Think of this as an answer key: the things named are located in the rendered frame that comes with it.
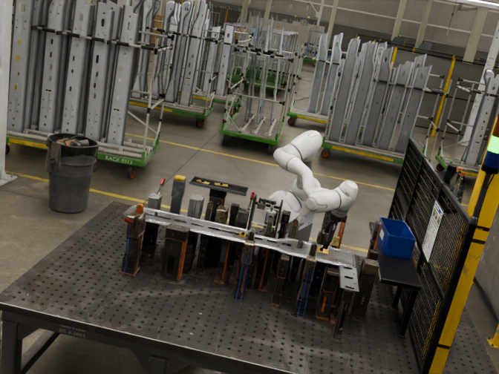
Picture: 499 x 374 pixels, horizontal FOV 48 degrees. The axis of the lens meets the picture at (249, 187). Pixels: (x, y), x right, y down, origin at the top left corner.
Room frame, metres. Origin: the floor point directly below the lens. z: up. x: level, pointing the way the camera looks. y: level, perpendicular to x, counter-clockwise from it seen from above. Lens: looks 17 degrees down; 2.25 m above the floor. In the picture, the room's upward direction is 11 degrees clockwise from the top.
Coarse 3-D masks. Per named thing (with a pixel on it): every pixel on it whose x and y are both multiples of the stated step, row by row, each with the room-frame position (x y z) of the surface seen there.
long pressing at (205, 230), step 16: (144, 208) 3.17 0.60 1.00; (160, 224) 2.99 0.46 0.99; (176, 224) 3.01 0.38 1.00; (208, 224) 3.10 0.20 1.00; (224, 224) 3.14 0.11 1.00; (240, 240) 2.95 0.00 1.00; (256, 240) 2.99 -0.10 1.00; (272, 240) 3.04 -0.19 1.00; (288, 240) 3.08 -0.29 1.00; (304, 256) 2.91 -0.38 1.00; (320, 256) 2.94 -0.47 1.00; (336, 256) 2.98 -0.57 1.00; (352, 256) 3.03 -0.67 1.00
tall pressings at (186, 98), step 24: (144, 0) 10.95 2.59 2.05; (192, 0) 10.90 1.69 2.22; (144, 24) 10.43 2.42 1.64; (168, 24) 10.93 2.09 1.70; (192, 24) 10.67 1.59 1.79; (192, 48) 10.56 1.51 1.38; (144, 72) 10.57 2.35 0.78; (192, 72) 10.54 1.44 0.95; (168, 96) 10.52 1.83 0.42; (192, 96) 10.81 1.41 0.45
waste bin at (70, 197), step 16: (48, 144) 5.20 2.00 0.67; (64, 144) 5.29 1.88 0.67; (80, 144) 5.37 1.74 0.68; (96, 144) 5.45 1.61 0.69; (48, 160) 5.17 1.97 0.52; (64, 160) 5.11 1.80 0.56; (80, 160) 5.16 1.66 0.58; (96, 160) 5.42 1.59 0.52; (64, 176) 5.14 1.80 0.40; (80, 176) 5.20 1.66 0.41; (64, 192) 5.15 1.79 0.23; (80, 192) 5.22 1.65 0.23; (64, 208) 5.15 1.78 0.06; (80, 208) 5.25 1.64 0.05
